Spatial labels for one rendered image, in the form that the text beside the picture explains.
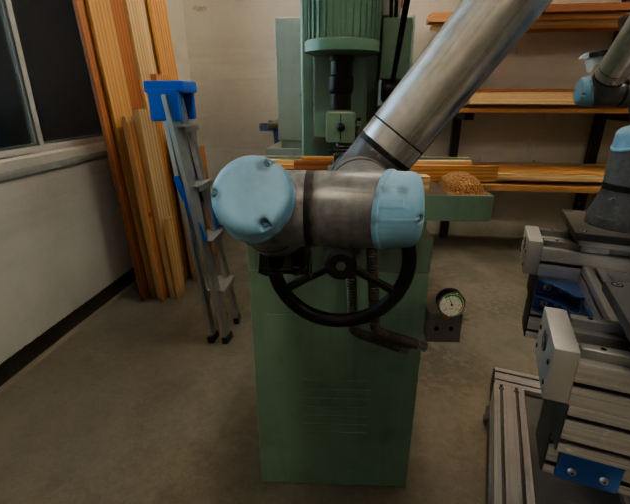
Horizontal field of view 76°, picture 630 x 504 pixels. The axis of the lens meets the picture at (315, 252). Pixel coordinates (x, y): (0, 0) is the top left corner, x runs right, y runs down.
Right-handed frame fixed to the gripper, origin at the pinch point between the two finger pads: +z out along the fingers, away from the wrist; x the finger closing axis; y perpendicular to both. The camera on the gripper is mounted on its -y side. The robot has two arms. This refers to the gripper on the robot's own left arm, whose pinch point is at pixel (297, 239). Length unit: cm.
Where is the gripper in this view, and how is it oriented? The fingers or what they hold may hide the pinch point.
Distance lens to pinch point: 70.2
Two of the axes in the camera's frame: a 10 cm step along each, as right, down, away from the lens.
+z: 0.8, 1.5, 9.9
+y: -0.3, 9.9, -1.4
